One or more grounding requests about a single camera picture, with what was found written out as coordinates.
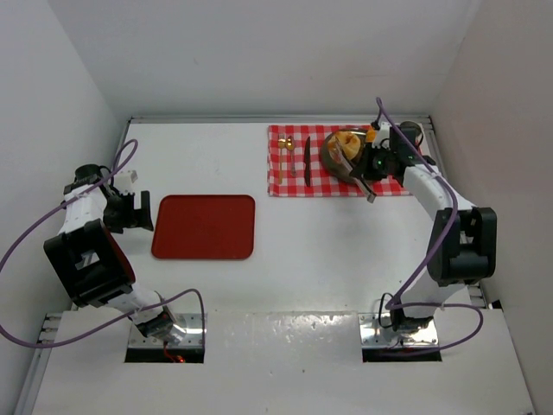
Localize orange striped croissant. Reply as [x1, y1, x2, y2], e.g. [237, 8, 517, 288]
[365, 129, 377, 144]

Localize round orange bun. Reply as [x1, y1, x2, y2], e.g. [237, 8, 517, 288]
[327, 131, 362, 161]

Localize stainless steel tongs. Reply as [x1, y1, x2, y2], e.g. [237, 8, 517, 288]
[334, 140, 377, 203]

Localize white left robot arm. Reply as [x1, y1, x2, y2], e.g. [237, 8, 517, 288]
[43, 164, 185, 345]

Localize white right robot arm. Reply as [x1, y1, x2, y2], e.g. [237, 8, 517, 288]
[349, 122, 498, 331]

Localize dark metal plate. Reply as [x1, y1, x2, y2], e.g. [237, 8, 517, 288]
[320, 128, 371, 184]

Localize red plastic tray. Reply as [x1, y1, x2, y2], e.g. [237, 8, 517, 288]
[151, 195, 256, 260]

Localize black knife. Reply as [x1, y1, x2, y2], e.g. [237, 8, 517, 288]
[303, 137, 311, 188]

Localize red checkered cloth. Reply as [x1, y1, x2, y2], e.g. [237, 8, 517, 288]
[266, 124, 416, 198]

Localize gold spoon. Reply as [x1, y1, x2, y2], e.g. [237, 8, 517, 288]
[286, 136, 296, 177]

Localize gold fork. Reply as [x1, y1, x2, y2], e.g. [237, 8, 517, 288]
[277, 134, 287, 185]

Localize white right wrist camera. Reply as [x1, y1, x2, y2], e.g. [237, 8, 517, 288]
[372, 122, 391, 148]

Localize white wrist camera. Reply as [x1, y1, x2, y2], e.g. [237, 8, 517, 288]
[372, 122, 391, 148]
[113, 170, 137, 195]

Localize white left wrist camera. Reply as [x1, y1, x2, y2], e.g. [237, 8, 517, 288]
[113, 170, 137, 195]

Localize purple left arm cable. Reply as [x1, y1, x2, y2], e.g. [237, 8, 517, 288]
[0, 137, 207, 349]

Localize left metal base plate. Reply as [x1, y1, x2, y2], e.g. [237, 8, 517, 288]
[127, 313, 207, 351]

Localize metal base plate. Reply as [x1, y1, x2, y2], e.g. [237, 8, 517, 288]
[359, 312, 439, 351]
[127, 313, 207, 351]

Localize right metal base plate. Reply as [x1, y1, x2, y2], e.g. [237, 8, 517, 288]
[359, 312, 439, 351]

